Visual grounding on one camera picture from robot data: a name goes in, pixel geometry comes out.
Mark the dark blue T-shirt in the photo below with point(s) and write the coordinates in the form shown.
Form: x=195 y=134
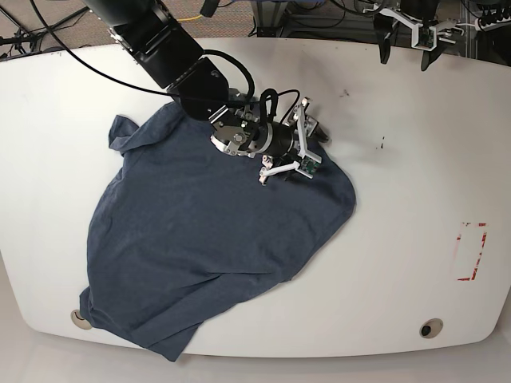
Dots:
x=184 y=232

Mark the left table cable grommet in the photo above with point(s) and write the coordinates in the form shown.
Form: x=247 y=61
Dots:
x=79 y=321

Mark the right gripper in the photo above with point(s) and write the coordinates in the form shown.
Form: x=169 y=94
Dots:
x=240 y=132

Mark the white power strip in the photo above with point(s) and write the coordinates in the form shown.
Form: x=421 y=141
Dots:
x=493 y=20

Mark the table cable grommet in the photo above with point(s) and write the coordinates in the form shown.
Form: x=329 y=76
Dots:
x=431 y=329
x=79 y=321

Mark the right table cable grommet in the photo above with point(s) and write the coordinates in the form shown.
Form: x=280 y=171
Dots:
x=431 y=329

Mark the red tape rectangle marking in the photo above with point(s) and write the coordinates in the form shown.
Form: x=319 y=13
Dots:
x=468 y=250

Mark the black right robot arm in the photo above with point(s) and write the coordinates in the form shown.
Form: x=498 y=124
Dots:
x=213 y=86

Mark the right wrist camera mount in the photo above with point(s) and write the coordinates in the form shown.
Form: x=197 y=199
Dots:
x=298 y=157

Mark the black tripod stand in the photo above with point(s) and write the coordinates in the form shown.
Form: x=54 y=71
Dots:
x=25 y=41

